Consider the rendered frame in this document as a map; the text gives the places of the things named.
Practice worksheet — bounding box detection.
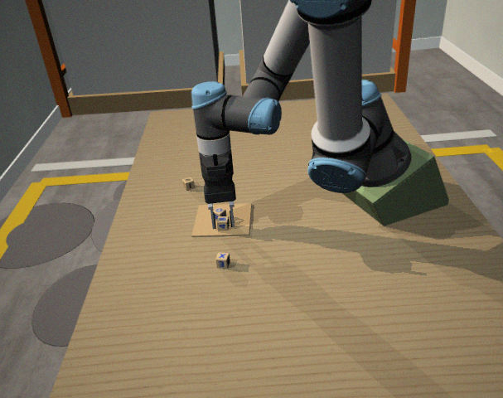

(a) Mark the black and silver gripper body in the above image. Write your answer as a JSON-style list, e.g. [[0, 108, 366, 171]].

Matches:
[[196, 134, 236, 204]]

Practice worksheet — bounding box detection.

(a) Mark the tan flat mat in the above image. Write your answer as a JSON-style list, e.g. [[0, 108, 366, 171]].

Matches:
[[191, 203, 251, 237]]

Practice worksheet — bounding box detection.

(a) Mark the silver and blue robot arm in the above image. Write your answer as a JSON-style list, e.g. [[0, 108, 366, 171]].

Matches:
[[191, 0, 411, 193]]

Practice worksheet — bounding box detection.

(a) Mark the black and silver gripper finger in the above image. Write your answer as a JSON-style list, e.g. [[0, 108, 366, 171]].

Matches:
[[208, 203, 216, 229], [229, 201, 235, 227]]

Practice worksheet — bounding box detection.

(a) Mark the wooden letter block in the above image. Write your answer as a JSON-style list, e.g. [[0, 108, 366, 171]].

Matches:
[[217, 216, 230, 231], [213, 207, 226, 221], [215, 253, 230, 269], [182, 177, 195, 191]]

